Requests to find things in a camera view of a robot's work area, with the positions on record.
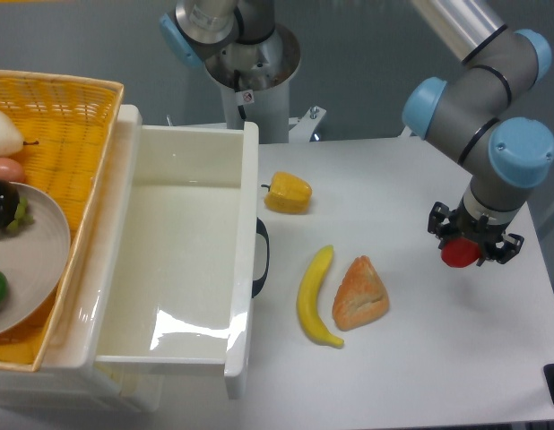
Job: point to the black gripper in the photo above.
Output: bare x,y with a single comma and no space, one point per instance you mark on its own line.
491,239

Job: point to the red pepper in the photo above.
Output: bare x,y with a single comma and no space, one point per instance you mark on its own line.
460,253

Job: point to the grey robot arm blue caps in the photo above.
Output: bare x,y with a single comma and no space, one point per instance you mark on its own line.
507,158

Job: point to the yellow bell pepper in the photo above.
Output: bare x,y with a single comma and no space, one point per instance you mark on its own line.
287,193

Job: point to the open white upper drawer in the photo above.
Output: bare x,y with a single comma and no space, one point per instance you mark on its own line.
180,295

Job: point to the triangular pastry bread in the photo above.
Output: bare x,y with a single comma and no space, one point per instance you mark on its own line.
362,297

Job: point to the yellow banana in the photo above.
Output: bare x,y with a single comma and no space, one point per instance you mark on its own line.
307,300

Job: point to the yellow wicker basket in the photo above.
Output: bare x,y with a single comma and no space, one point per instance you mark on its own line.
73,118

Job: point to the grey plate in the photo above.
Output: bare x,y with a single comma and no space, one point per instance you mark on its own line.
33,257

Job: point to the dark purple eggplant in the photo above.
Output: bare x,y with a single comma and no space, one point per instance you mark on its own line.
14,208

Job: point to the white pear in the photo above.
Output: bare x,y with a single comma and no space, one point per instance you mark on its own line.
11,139

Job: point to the black drawer handle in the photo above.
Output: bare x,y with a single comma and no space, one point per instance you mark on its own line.
262,258

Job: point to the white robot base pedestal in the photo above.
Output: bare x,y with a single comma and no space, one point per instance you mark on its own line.
254,82

